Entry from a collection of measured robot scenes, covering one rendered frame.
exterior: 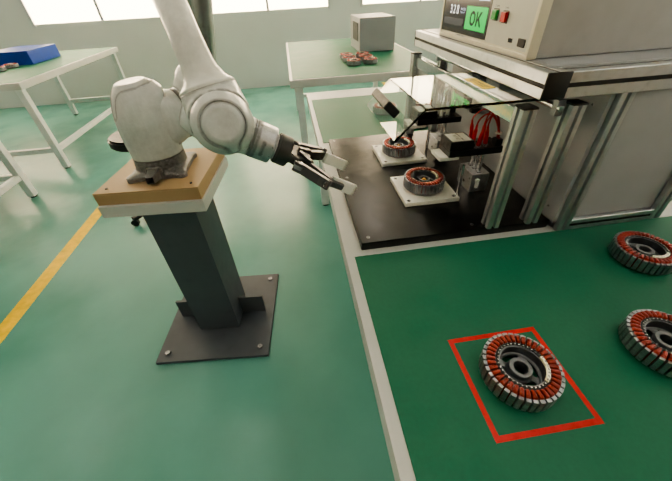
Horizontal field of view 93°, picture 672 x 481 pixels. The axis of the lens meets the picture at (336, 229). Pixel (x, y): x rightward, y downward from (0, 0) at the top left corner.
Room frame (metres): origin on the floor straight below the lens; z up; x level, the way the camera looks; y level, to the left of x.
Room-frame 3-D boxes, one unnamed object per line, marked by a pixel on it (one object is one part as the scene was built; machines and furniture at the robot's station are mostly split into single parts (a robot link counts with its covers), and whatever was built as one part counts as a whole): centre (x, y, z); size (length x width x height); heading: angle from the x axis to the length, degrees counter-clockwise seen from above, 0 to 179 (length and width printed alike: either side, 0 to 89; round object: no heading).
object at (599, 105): (0.93, -0.50, 0.92); 0.66 x 0.01 x 0.30; 6
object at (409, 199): (0.78, -0.26, 0.78); 0.15 x 0.15 x 0.01; 6
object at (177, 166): (0.97, 0.56, 0.82); 0.22 x 0.18 x 0.06; 7
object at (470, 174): (0.80, -0.40, 0.80); 0.07 x 0.05 x 0.06; 6
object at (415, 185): (0.78, -0.26, 0.80); 0.11 x 0.11 x 0.04
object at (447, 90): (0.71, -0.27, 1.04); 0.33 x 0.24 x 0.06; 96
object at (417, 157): (1.02, -0.23, 0.78); 0.15 x 0.15 x 0.01; 6
